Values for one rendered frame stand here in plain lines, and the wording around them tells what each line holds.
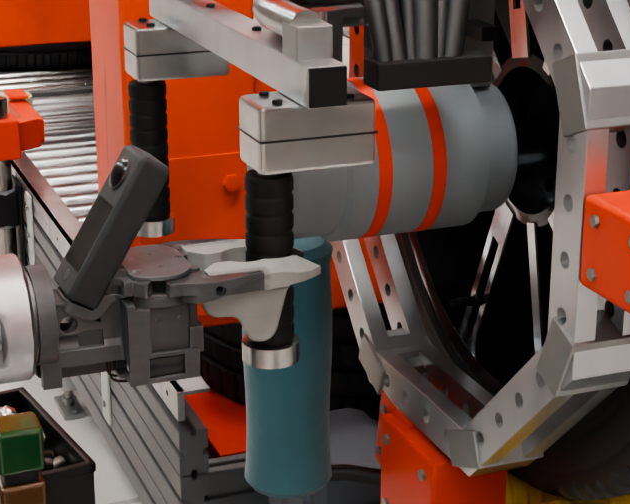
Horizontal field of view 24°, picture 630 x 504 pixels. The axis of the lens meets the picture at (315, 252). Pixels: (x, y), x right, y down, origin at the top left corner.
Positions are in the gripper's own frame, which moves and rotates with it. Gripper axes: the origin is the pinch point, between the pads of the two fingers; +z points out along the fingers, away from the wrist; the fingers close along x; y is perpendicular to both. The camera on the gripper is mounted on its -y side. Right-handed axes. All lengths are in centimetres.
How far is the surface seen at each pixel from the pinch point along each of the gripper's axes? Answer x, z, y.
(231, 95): -63, 16, 2
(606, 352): 10.0, 21.4, 7.3
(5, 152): -184, 8, 38
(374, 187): -10.0, 10.9, -1.4
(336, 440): -50, 24, 42
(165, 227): -32.0, -1.2, 7.3
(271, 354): 2.1, -2.6, 6.9
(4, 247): -186, 7, 58
